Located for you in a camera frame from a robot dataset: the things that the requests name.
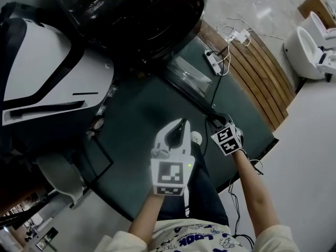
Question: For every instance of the white power adapter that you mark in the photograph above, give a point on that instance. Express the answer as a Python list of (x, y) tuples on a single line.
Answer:
[(242, 35)]

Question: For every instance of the white and black appliance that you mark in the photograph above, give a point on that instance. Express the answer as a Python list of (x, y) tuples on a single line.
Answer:
[(39, 62)]

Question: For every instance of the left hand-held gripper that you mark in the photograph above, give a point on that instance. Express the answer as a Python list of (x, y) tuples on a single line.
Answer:
[(169, 172)]

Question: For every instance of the dark blue jeans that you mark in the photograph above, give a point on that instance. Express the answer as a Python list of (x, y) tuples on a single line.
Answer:
[(207, 193)]

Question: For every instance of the dark green round mat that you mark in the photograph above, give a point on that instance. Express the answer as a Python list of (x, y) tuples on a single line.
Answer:
[(147, 109)]

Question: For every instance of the person's left forearm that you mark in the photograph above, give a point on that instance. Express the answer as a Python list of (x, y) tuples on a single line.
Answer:
[(147, 214)]

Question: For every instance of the white power strip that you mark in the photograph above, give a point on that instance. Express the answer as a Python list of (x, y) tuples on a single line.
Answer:
[(213, 63)]

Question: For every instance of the person's right forearm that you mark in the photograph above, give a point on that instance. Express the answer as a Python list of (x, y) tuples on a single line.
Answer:
[(257, 193)]

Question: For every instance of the white shoe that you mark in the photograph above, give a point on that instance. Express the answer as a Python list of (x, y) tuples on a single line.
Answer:
[(196, 137)]

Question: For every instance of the black metal frame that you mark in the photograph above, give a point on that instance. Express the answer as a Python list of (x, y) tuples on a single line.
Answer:
[(109, 164)]

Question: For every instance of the wooden slatted platform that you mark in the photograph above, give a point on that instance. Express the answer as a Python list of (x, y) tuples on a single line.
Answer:
[(260, 77)]

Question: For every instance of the white ceramic fixture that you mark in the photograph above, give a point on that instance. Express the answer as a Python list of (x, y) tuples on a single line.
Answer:
[(63, 177)]

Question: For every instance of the black glass-top machine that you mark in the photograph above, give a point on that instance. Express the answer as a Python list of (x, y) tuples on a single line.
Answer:
[(131, 14)]

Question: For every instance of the white toilet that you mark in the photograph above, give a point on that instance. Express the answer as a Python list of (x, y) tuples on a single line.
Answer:
[(315, 27), (302, 54)]

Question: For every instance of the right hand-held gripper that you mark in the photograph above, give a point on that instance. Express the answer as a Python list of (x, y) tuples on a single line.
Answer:
[(228, 140)]

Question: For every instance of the printed white shirt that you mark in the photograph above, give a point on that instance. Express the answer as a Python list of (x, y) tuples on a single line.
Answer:
[(199, 237)]

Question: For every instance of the brown cardboard box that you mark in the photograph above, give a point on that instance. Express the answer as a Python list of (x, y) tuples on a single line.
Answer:
[(315, 5)]

